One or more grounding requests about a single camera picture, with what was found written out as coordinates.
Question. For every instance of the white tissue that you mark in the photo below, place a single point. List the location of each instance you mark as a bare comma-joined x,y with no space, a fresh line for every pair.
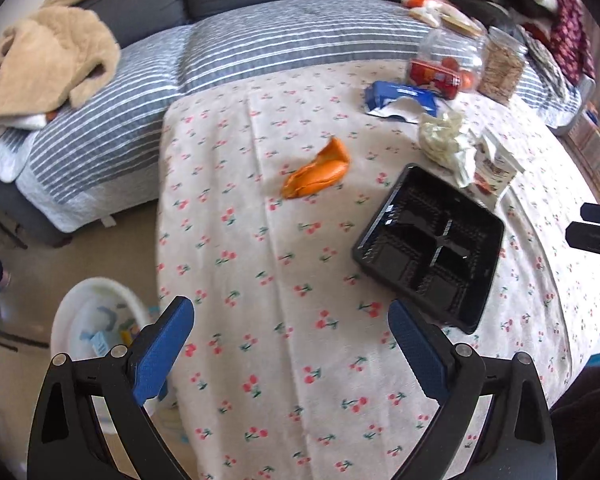
446,141

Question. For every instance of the white pillow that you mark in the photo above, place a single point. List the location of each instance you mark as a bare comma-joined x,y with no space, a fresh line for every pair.
29,123

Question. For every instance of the red drink can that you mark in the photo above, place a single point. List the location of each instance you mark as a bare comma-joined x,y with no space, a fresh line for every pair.
433,77

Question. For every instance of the black plastic food tray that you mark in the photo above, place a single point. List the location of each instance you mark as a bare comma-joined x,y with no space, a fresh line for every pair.
433,245

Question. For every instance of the small yogurt carton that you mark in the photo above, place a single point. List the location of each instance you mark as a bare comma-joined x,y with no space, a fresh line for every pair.
495,166

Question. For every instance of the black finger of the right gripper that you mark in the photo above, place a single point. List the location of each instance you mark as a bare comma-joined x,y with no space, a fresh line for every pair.
585,235

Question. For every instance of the orange snack packets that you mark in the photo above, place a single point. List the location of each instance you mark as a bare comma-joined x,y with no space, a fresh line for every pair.
438,13

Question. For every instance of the grey striped quilt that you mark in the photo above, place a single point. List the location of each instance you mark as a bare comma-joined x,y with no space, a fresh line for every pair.
102,158

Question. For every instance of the clear jar of nuts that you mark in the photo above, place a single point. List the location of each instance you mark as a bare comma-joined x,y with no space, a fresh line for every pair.
504,60

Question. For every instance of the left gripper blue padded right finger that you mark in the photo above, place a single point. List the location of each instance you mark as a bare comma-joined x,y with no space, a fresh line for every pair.
516,438

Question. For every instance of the cherry print tablecloth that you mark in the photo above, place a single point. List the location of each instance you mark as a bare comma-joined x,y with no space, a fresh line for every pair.
290,371

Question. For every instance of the white plastic trash bin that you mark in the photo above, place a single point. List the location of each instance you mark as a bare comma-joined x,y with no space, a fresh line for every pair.
98,304

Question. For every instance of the light blue milk carton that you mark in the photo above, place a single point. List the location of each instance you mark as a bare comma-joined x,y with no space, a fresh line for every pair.
98,341

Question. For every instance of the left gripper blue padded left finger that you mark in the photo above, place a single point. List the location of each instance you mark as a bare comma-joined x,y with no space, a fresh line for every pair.
66,441

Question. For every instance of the blue biscuit box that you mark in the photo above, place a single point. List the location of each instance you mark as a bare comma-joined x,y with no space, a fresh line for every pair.
400,102

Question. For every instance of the pile of clothes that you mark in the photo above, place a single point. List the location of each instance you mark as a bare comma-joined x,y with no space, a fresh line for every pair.
562,25

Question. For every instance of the orange peel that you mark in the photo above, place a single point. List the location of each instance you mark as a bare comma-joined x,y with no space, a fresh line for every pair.
326,169

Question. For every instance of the beige fleece blanket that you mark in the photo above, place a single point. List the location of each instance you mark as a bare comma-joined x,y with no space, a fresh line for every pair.
60,54

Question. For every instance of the clear plastic snack container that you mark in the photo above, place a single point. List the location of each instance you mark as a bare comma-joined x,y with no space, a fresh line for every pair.
455,51

